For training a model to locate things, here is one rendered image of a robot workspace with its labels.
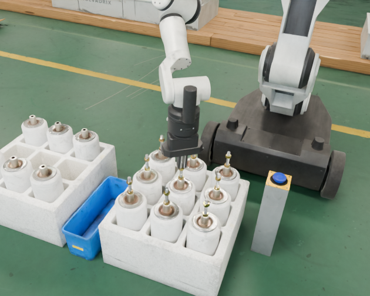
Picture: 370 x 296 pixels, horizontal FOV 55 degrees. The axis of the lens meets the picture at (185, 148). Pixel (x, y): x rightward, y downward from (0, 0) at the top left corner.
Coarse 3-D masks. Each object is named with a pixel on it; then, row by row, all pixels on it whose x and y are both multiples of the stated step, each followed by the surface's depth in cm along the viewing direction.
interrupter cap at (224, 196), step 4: (208, 188) 114; (212, 188) 114; (220, 188) 114; (204, 192) 112; (208, 192) 112; (212, 192) 113; (220, 192) 113; (224, 192) 113; (204, 196) 111; (208, 196) 111; (212, 196) 111; (220, 196) 112; (224, 196) 111; (208, 200) 109; (212, 200) 109; (216, 200) 110; (220, 200) 110; (224, 200) 110
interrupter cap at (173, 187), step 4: (172, 180) 116; (176, 180) 116; (184, 180) 116; (188, 180) 116; (172, 184) 115; (176, 184) 115; (184, 184) 115; (188, 184) 115; (192, 184) 115; (172, 188) 113; (176, 188) 114; (180, 188) 114; (184, 188) 114; (188, 188) 113; (176, 192) 112; (180, 192) 112; (184, 192) 112; (188, 192) 112
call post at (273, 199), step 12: (264, 192) 109; (276, 192) 108; (264, 204) 112; (276, 204) 110; (264, 216) 115; (276, 216) 113; (264, 228) 118; (276, 228) 116; (264, 240) 121; (264, 252) 124
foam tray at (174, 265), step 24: (240, 192) 124; (240, 216) 125; (120, 240) 109; (144, 240) 106; (120, 264) 116; (144, 264) 112; (168, 264) 107; (192, 264) 103; (216, 264) 100; (192, 288) 110; (216, 288) 105
